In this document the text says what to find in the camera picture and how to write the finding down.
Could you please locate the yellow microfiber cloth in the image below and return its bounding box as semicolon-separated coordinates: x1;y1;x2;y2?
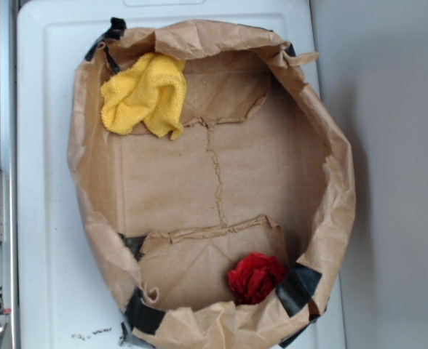
100;52;187;140

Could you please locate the brown paper bag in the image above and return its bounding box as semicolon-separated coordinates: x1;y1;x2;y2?
68;18;356;348

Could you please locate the red crumpled paper ball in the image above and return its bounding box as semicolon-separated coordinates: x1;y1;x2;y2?
227;253;287;305

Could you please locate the aluminium frame rail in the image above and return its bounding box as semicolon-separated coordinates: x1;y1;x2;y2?
0;1;20;348

